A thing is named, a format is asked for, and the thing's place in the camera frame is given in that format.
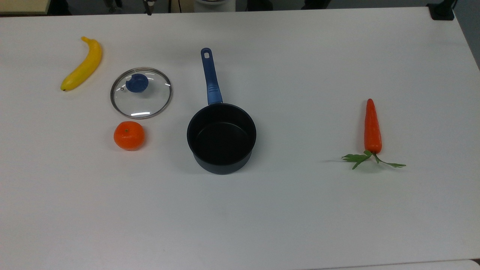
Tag glass lid with blue knob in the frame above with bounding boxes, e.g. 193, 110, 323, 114
110, 67, 173, 120

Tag yellow banana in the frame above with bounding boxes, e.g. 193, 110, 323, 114
60, 36, 103, 92

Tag light wooden table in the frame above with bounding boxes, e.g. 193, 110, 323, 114
0, 0, 51, 15

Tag orange mandarin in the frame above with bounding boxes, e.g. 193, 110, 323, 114
114, 121, 145, 151

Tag orange carrot with green leaves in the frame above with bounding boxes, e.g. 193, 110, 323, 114
341, 99, 407, 170

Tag black table clamp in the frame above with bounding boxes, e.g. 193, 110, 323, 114
427, 0, 458, 21

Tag black saucepan with blue handle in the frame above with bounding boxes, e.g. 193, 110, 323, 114
187, 48, 257, 175

